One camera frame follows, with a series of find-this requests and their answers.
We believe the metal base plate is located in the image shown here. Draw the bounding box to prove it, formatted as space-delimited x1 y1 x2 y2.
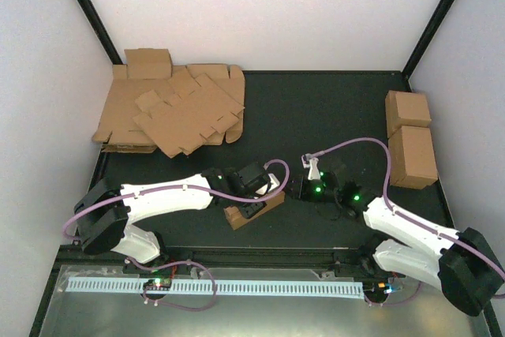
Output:
30 266 492 336

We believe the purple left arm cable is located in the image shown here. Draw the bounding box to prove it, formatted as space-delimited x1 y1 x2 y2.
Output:
62 159 291 273

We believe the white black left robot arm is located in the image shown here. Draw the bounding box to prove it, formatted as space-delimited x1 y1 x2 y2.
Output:
74 163 280 273

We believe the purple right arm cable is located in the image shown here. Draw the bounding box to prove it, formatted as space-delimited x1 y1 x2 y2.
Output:
301 137 505 309

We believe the black left corner frame post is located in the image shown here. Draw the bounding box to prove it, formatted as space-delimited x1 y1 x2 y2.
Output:
77 0 123 65

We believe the black corner frame post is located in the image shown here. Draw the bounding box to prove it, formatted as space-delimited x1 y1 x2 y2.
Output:
402 0 455 80
77 0 123 65

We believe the stack of flat cardboard blanks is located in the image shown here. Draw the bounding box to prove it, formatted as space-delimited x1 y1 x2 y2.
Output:
92 64 245 158

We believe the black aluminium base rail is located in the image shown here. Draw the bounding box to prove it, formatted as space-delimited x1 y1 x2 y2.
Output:
58 245 368 275

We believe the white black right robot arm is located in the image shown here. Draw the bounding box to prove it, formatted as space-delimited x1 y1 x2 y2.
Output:
292 155 504 316

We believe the loose top cardboard blank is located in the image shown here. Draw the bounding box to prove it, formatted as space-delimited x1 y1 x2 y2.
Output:
133 70 245 158

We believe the light blue slotted cable duct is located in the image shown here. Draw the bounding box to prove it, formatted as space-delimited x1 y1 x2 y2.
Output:
65 277 365 300

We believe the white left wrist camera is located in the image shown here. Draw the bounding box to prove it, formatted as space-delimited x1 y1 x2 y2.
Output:
255 174 280 197

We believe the small folded cardboard box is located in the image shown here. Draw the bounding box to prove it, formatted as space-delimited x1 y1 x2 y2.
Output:
125 48 173 80

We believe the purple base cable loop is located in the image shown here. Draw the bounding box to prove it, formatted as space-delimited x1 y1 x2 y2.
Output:
137 260 218 311

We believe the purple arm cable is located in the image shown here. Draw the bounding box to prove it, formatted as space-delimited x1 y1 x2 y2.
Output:
301 137 505 309
62 159 291 273

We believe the folded cardboard box front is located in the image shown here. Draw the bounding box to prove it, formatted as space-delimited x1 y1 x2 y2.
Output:
388 125 438 189

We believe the black right corner frame post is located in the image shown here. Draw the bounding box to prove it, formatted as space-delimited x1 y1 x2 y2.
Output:
402 0 455 80

